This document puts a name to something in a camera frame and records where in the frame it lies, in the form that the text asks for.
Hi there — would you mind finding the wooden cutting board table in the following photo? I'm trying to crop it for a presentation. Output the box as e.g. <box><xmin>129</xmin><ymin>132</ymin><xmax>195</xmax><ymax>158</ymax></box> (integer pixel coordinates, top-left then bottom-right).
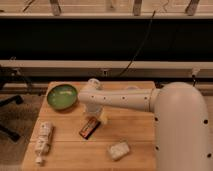
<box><xmin>21</xmin><ymin>81</ymin><xmax>158</xmax><ymax>171</ymax></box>

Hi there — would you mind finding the black office chair base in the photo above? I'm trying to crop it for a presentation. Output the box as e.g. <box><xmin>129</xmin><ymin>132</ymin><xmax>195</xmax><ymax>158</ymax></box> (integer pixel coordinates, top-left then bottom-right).
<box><xmin>0</xmin><ymin>65</ymin><xmax>25</xmax><ymax>142</ymax></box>

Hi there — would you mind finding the white tube bottle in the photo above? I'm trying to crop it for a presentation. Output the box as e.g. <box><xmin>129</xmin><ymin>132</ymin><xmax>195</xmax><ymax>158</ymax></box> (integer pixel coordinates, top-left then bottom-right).
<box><xmin>35</xmin><ymin>121</ymin><xmax>54</xmax><ymax>166</ymax></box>

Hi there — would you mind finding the white sponge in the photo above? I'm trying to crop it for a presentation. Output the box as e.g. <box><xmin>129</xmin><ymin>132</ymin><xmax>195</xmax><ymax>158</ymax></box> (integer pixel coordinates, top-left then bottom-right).
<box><xmin>107</xmin><ymin>140</ymin><xmax>130</xmax><ymax>161</ymax></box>

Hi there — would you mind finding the green bowl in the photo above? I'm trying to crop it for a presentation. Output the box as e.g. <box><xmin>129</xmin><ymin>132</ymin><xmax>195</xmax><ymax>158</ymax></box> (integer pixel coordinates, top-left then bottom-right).
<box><xmin>47</xmin><ymin>84</ymin><xmax>78</xmax><ymax>110</ymax></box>

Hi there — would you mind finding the black orange eraser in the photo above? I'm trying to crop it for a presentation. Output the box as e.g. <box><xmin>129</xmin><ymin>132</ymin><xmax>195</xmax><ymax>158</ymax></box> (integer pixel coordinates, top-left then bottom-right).
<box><xmin>79</xmin><ymin>118</ymin><xmax>101</xmax><ymax>140</ymax></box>

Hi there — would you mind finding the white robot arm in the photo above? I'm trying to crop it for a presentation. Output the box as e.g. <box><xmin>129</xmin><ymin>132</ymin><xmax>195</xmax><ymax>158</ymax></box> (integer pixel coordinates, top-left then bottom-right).
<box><xmin>78</xmin><ymin>79</ymin><xmax>213</xmax><ymax>171</ymax></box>

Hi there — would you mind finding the black hanging cable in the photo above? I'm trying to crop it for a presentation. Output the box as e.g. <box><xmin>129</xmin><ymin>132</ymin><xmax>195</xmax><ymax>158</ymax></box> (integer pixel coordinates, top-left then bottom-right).
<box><xmin>118</xmin><ymin>9</ymin><xmax>157</xmax><ymax>77</ymax></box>

